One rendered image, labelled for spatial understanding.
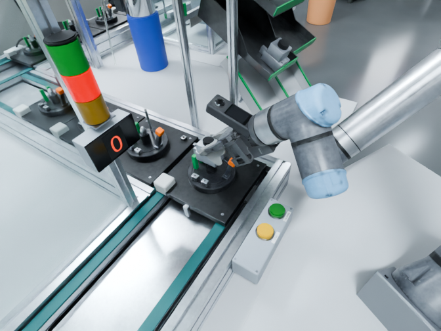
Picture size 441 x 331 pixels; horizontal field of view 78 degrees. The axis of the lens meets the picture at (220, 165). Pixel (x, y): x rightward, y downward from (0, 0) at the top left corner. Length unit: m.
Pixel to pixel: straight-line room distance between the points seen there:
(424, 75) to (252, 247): 0.49
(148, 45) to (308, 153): 1.21
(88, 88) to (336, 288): 0.70
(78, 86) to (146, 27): 1.02
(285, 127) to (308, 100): 0.07
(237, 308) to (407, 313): 0.35
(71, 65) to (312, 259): 0.70
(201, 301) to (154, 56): 1.25
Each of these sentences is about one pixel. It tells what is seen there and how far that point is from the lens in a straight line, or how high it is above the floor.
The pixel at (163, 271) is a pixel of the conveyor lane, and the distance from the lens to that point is 0.73.
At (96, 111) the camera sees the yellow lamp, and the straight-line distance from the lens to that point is 0.56.
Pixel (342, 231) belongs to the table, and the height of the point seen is 0.86.
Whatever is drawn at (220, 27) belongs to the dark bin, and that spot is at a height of 1.29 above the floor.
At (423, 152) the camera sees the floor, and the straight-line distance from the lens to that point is 2.68.
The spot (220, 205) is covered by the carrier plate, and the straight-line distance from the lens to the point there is 0.74.
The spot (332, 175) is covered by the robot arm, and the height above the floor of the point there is 1.22.
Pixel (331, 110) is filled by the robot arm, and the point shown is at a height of 1.30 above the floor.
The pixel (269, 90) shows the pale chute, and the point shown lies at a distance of 0.95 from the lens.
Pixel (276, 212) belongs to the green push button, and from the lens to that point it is 0.73.
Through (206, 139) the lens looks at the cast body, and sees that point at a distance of 0.71.
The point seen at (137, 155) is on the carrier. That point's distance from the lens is 0.89.
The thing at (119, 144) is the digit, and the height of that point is 1.19.
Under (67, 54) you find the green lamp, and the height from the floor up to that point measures 1.40.
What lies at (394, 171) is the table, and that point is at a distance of 1.09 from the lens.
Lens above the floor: 1.57
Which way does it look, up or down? 46 degrees down
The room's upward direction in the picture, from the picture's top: 4 degrees counter-clockwise
